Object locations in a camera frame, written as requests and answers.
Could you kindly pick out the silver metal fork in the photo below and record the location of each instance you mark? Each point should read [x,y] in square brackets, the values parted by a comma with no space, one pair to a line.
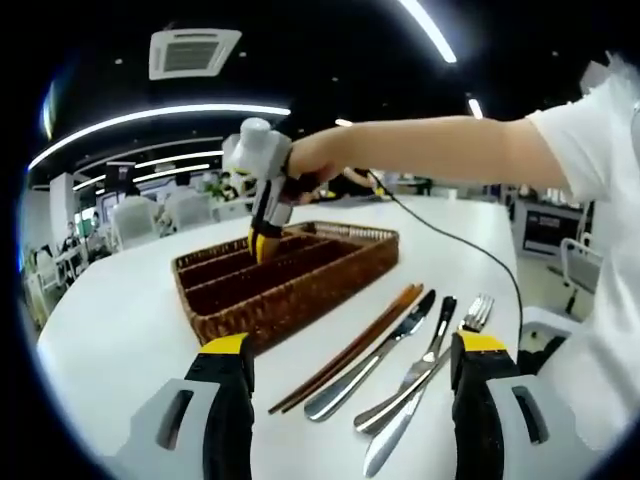
[382,447]

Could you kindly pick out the hanging dark screen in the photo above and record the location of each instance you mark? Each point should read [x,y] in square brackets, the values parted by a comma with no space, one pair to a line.
[120,175]

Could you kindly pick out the person in white sleeve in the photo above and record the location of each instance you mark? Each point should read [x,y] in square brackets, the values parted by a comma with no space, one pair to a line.
[600,250]

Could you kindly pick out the brown wicker cutlery storage tray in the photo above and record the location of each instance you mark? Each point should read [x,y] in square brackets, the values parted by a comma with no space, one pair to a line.
[310,295]

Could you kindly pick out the dark monitor screen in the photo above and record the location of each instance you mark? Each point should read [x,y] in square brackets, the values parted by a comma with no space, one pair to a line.
[552,230]

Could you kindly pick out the ceiling light strips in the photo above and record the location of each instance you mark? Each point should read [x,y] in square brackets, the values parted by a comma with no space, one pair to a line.
[225,108]

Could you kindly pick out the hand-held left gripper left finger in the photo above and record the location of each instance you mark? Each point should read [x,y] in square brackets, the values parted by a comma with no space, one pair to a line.
[160,430]

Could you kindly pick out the person's right hand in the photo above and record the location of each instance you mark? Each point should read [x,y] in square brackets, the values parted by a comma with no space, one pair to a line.
[315,157]

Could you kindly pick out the ceiling air conditioner vent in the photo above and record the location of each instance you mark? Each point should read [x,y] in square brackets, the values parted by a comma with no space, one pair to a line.
[192,52]

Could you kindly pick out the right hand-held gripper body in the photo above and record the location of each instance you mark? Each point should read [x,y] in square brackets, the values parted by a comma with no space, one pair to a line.
[257,147]

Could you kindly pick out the green potted plant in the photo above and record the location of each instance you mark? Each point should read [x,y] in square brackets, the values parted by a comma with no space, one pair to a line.
[217,189]

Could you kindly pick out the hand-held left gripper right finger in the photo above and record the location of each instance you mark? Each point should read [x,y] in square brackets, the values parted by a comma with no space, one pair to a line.
[525,430]

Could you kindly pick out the white office chair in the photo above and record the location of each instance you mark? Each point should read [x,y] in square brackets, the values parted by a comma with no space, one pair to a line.
[582,265]

